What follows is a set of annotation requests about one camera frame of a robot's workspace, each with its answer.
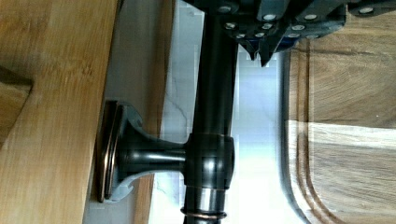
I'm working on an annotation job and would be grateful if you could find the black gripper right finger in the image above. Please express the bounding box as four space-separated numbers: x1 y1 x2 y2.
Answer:
260 0 347 66

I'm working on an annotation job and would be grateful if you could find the wooden cutting board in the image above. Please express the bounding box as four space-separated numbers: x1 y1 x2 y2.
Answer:
282 12 396 224

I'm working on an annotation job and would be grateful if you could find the wooden drawer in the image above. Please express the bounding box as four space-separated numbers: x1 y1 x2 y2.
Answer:
0 0 241 224

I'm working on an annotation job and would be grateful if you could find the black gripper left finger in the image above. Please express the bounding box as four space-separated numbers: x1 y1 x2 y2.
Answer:
183 0 271 61

